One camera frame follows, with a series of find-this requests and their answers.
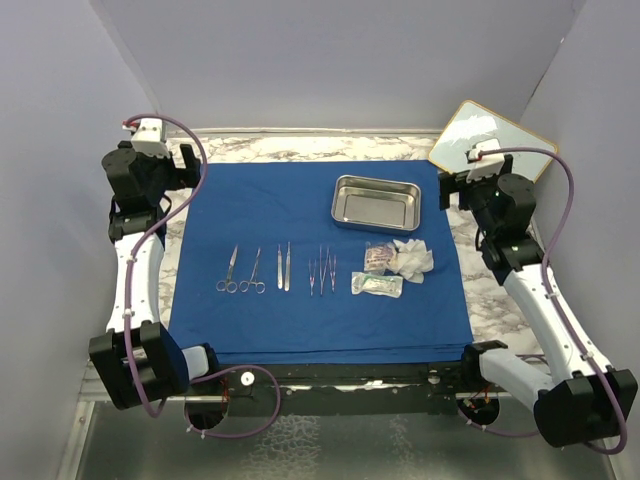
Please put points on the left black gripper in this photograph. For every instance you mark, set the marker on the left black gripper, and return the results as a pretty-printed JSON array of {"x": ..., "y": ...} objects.
[{"x": 181, "y": 176}]

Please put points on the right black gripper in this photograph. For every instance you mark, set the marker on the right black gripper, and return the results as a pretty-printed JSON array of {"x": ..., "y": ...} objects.
[{"x": 450, "y": 183}]

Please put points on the stainless steel instrument tray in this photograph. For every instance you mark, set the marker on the stainless steel instrument tray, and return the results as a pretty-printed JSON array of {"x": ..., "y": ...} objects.
[{"x": 376, "y": 205}]

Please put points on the white gauze pieces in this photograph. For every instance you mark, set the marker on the white gauze pieces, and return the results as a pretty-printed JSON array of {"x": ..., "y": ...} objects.
[{"x": 412, "y": 260}]

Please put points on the silver surgical scissors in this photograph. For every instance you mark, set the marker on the silver surgical scissors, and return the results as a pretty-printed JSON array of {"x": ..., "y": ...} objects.
[{"x": 227, "y": 284}]

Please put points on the blue surgical drape cloth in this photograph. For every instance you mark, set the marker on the blue surgical drape cloth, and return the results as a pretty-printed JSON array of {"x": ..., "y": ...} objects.
[{"x": 265, "y": 204}]

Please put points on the purple patterned packet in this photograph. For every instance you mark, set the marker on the purple patterned packet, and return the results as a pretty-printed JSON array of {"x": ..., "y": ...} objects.
[{"x": 378, "y": 257}]

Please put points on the silver scalpel handle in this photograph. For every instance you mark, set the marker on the silver scalpel handle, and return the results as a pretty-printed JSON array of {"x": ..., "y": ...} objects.
[
  {"x": 287, "y": 275},
  {"x": 280, "y": 277}
]

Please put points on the silver hemostat forceps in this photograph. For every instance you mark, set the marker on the silver hemostat forceps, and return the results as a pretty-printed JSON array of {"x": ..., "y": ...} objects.
[{"x": 253, "y": 281}]

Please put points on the clear green suture packet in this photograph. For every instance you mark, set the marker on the clear green suture packet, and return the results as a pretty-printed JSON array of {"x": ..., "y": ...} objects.
[{"x": 374, "y": 284}]

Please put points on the silver metal tweezers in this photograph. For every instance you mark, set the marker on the silver metal tweezers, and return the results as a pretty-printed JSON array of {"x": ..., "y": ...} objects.
[{"x": 332, "y": 261}]

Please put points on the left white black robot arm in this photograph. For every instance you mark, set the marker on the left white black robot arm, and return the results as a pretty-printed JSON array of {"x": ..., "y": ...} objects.
[{"x": 136, "y": 354}]

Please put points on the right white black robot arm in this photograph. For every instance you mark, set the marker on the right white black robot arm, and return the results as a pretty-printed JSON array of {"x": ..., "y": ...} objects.
[{"x": 581, "y": 398}]

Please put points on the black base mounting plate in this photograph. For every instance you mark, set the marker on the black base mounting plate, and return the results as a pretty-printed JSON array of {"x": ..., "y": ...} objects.
[{"x": 338, "y": 389}]

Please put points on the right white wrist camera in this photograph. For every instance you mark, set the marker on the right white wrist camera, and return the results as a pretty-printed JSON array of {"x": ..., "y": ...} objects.
[{"x": 481, "y": 164}]

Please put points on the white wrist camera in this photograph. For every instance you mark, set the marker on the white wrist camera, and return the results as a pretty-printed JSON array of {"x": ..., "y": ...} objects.
[
  {"x": 481, "y": 164},
  {"x": 149, "y": 138}
]

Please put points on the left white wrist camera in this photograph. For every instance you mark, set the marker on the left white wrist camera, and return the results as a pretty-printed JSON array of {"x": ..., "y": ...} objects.
[{"x": 149, "y": 138}]

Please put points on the small whiteboard with wooden frame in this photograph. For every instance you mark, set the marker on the small whiteboard with wooden frame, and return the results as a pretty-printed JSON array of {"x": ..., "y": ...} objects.
[{"x": 473, "y": 123}]

